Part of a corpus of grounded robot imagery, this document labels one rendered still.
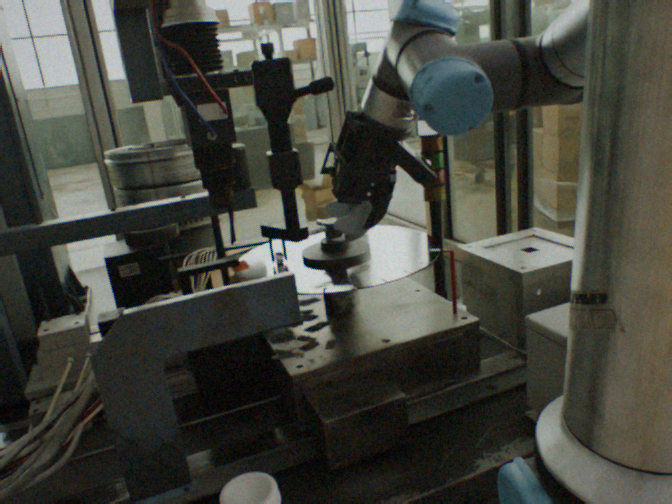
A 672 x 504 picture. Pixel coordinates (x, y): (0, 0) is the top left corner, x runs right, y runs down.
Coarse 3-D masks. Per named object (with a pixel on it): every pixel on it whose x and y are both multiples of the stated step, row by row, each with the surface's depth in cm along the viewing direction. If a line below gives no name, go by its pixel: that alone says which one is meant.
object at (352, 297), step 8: (328, 296) 88; (336, 296) 87; (344, 296) 87; (352, 296) 88; (328, 304) 89; (336, 304) 88; (344, 304) 88; (352, 304) 88; (328, 312) 89; (336, 312) 88; (344, 312) 88; (352, 312) 89
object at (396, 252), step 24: (312, 240) 97; (384, 240) 92; (408, 240) 91; (432, 240) 89; (264, 264) 87; (288, 264) 86; (360, 264) 82; (384, 264) 81; (408, 264) 79; (312, 288) 75; (336, 288) 74; (360, 288) 73
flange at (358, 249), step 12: (324, 240) 87; (360, 240) 91; (312, 252) 87; (324, 252) 86; (336, 252) 85; (348, 252) 85; (360, 252) 84; (312, 264) 84; (324, 264) 83; (336, 264) 83
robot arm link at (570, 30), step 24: (576, 0) 49; (552, 24) 53; (576, 24) 48; (528, 48) 56; (552, 48) 52; (576, 48) 49; (528, 72) 56; (552, 72) 54; (576, 72) 52; (528, 96) 57; (552, 96) 58; (576, 96) 59
